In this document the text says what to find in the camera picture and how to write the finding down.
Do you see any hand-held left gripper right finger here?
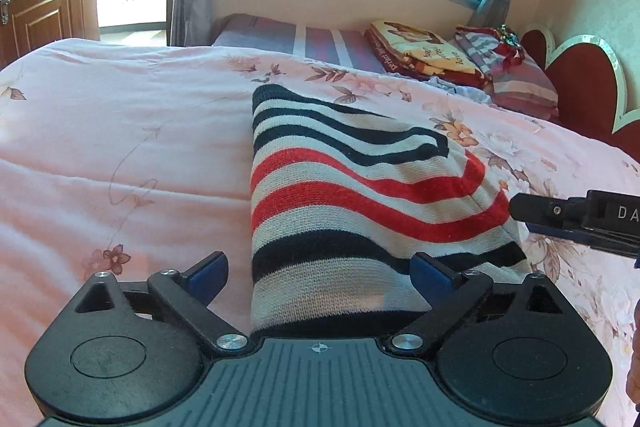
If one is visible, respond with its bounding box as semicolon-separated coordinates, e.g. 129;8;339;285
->
382;252;568;353

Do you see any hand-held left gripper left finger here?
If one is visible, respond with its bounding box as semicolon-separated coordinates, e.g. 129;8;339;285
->
72;251;251;355

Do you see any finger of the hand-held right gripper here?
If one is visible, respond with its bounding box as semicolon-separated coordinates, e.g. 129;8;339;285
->
509;193;589;224
524;221;640;259

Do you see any striped knit sweater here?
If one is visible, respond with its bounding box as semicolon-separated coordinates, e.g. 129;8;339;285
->
248;84;533;342

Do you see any person's right forearm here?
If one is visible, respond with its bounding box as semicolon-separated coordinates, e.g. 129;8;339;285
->
625;297;640;410

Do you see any striped pillow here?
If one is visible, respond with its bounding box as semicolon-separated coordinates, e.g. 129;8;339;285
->
454;25;561;121

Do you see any red heart-shaped headboard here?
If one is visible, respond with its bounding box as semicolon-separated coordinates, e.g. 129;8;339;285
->
519;24;640;148

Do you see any pink floral quilt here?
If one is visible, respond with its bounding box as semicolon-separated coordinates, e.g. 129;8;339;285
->
0;38;640;427

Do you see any small colourful bundle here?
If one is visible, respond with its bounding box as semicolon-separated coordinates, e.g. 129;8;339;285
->
495;24;525;52

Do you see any folded yellow printed blanket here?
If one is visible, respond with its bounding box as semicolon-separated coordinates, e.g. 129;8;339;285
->
363;21;484;90

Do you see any purple striped bed sheet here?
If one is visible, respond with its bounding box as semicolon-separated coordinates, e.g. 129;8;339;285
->
211;13;497;104

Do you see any metal door handle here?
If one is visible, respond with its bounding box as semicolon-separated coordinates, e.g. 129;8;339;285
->
0;0;24;26

